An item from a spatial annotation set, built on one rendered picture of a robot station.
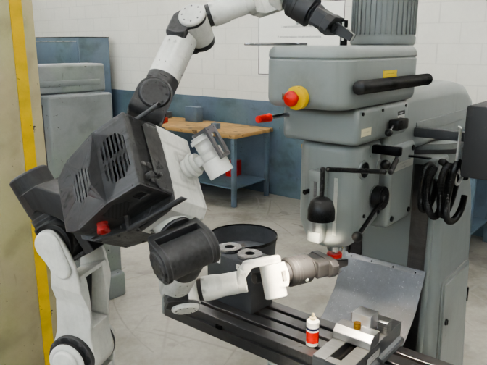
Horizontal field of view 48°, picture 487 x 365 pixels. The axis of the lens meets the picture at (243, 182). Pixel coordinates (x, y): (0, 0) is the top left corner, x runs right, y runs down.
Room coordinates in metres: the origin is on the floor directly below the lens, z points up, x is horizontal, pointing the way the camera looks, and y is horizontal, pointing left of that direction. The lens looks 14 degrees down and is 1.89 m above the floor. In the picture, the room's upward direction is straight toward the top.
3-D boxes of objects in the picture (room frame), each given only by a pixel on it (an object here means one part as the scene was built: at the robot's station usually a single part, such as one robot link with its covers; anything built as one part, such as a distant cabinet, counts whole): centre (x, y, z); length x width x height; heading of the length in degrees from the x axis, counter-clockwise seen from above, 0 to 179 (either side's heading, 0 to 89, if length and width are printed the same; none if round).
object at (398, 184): (1.74, -0.40, 1.47); 0.24 x 0.19 x 0.26; 51
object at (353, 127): (1.62, -0.31, 1.68); 0.34 x 0.24 x 0.10; 141
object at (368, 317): (1.51, -0.37, 1.08); 0.06 x 0.05 x 0.06; 52
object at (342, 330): (1.47, -0.34, 1.05); 0.12 x 0.06 x 0.04; 52
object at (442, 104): (1.97, -0.59, 1.66); 0.80 x 0.23 x 0.20; 141
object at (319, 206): (1.38, -0.20, 1.48); 0.07 x 0.07 x 0.06
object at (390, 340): (1.49, -0.35, 1.02); 0.35 x 0.15 x 0.11; 142
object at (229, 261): (1.88, 0.01, 1.06); 0.22 x 0.12 x 0.20; 48
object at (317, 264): (1.54, -0.20, 1.24); 0.13 x 0.12 x 0.10; 31
